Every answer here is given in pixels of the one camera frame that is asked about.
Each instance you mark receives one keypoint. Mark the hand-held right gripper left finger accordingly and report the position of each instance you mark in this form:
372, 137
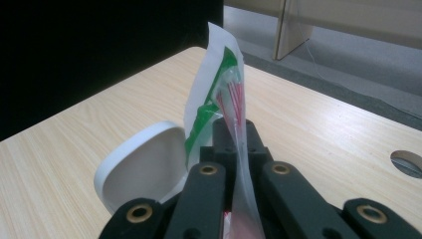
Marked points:
221, 136

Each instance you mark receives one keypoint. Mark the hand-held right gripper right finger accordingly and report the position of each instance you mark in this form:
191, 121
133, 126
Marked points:
255, 142

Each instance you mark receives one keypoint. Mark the pink and white plastic bag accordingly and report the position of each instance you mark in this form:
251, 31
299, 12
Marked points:
215, 73

